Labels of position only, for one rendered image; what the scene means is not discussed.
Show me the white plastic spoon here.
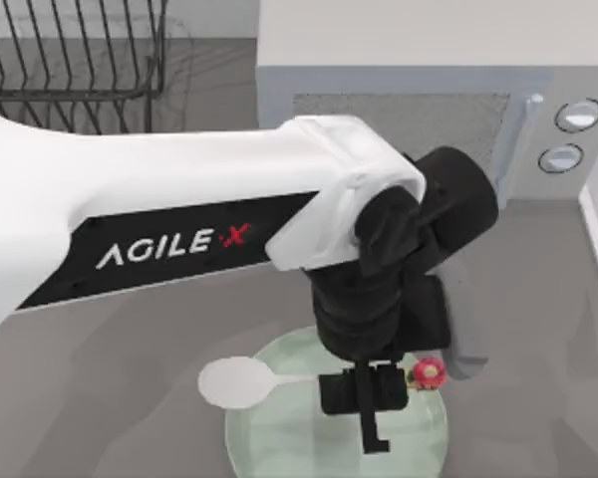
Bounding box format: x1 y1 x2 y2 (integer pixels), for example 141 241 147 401
196 355 326 411

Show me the pale green glass plate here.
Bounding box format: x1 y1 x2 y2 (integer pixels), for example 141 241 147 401
223 325 450 478

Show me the small red flower-shaped object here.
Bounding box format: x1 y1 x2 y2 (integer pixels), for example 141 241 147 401
405 357 449 392

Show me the microwave door with grey window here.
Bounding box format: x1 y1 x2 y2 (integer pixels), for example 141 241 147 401
256 65 555 202

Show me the small round microwave knob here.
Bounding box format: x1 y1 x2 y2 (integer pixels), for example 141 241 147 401
537 142 586 175

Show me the pale microwave oven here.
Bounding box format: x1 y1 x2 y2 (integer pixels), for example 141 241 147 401
254 0 598 202

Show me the large round microwave knob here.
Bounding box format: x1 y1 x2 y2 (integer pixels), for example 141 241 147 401
553 98 598 133

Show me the pale microwave door handle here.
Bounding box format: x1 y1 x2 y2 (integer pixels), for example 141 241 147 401
495 93 545 201

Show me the dark wire dish rack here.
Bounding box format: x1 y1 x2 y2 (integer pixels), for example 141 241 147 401
0 0 171 136

